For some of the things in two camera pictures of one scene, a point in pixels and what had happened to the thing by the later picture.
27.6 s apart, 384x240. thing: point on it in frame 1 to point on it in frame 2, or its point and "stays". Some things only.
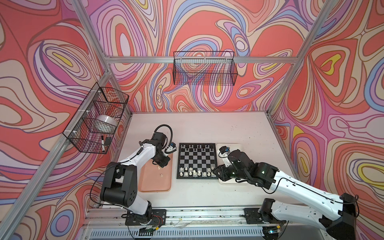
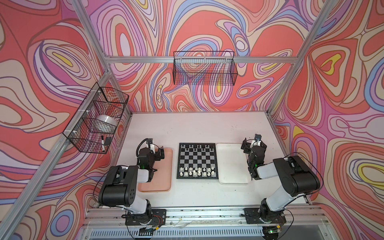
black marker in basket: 103,146 stays
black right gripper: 222,170 to 246,145
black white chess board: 196,161 stays
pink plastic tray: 153,178 stays
